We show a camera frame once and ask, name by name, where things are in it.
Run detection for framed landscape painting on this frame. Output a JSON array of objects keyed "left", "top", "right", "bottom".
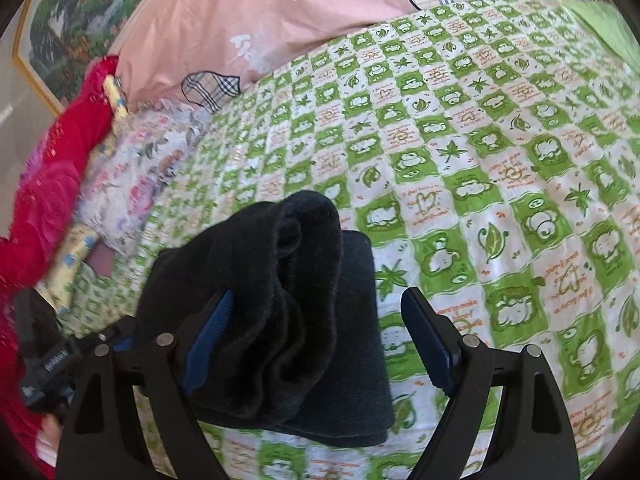
[{"left": 12, "top": 0, "right": 193, "bottom": 113}]

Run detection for light green cloth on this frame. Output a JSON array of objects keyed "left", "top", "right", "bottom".
[{"left": 560, "top": 0, "right": 640, "bottom": 76}]

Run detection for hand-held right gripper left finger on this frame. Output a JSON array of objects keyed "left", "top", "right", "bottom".
[{"left": 57, "top": 287, "right": 236, "bottom": 480}]

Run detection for pink quilt with plaid hearts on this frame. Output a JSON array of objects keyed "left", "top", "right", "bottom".
[{"left": 117, "top": 0, "right": 640, "bottom": 111}]

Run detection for floral pillow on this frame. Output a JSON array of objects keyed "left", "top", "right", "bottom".
[{"left": 75, "top": 102, "right": 216, "bottom": 256}]

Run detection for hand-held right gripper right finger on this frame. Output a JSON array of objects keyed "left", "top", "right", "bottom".
[{"left": 400, "top": 287, "right": 581, "bottom": 480}]

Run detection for person's left hand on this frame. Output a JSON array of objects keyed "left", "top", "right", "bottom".
[{"left": 36, "top": 416, "right": 64, "bottom": 463}]

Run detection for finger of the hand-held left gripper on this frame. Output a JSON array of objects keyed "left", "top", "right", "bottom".
[{"left": 97, "top": 321, "right": 138, "bottom": 354}]

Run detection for black pants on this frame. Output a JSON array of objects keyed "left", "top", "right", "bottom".
[{"left": 135, "top": 191, "right": 396, "bottom": 448}]

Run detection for yellow floral cloth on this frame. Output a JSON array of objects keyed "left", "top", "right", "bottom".
[{"left": 37, "top": 74, "right": 132, "bottom": 311}]

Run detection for red rose blanket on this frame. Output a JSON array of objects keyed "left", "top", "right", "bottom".
[{"left": 0, "top": 55, "right": 121, "bottom": 480}]

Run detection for pink cloth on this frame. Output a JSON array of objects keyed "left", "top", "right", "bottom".
[{"left": 90, "top": 246, "right": 125, "bottom": 282}]

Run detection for green checked bedsheet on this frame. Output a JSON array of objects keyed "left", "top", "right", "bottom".
[{"left": 50, "top": 0, "right": 640, "bottom": 480}]

